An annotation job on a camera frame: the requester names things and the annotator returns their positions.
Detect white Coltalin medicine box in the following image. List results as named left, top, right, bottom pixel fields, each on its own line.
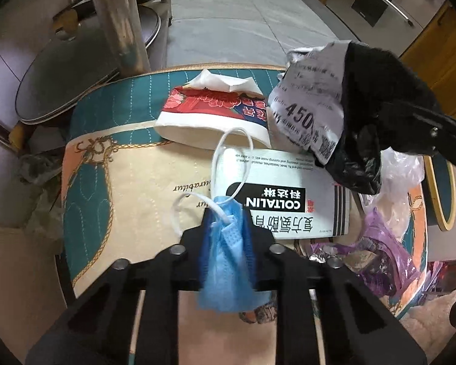
left=214, top=148, right=351, bottom=240

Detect teal bin with yellow rim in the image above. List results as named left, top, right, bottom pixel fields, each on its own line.
left=423, top=154, right=456, bottom=231

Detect stainless steel oven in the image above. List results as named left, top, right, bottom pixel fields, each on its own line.
left=326, top=0, right=446, bottom=56

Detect clear plastic bag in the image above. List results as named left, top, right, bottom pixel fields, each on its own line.
left=359, top=148, right=425, bottom=226

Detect black plastic bag with receipt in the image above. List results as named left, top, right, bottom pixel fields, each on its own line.
left=268, top=40, right=441, bottom=195

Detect teal orange patterned mat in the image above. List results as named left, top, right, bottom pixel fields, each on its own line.
left=60, top=63, right=430, bottom=365

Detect stainless steel rack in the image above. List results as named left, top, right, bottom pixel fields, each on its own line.
left=93, top=0, right=172, bottom=78

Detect wooden kitchen cabinets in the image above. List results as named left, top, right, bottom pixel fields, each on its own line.
left=318, top=0, right=456, bottom=118

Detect dark round pan lid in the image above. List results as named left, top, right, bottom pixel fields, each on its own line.
left=13, top=4, right=163, bottom=125

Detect purple plastic bag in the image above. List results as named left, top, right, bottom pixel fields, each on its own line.
left=306, top=209, right=420, bottom=298

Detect blue surgical face mask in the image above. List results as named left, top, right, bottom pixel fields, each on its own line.
left=172, top=127, right=274, bottom=314

